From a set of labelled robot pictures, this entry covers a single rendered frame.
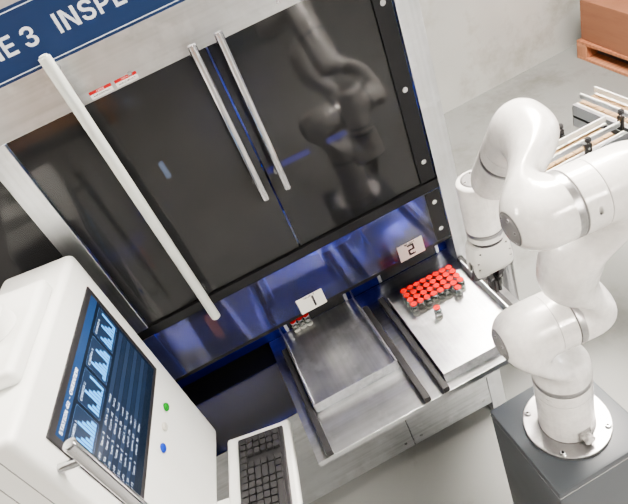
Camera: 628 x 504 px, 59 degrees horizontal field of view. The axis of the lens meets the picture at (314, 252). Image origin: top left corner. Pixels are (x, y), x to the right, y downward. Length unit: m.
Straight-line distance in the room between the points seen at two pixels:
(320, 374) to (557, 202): 1.04
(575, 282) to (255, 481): 1.03
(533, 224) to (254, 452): 1.13
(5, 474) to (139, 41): 0.84
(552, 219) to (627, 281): 2.19
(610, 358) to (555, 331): 1.55
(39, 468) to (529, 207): 0.85
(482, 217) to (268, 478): 0.88
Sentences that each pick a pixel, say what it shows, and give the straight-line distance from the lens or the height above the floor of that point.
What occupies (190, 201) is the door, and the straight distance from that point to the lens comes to 1.41.
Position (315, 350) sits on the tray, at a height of 0.88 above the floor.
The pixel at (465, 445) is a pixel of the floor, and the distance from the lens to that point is 2.46.
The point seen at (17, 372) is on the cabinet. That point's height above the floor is 1.57.
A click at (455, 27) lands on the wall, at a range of 4.37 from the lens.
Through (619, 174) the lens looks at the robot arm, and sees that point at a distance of 0.82.
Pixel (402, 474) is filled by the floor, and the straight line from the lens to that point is 2.44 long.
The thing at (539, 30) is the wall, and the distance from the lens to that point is 4.83.
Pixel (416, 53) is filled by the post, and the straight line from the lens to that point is 1.47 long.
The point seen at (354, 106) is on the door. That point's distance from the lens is 1.44.
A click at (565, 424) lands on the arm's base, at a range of 1.37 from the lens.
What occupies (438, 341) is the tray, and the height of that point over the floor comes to 0.88.
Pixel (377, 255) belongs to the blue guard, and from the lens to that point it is 1.66.
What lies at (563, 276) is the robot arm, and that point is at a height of 1.45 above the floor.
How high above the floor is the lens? 2.12
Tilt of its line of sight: 37 degrees down
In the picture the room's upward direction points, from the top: 24 degrees counter-clockwise
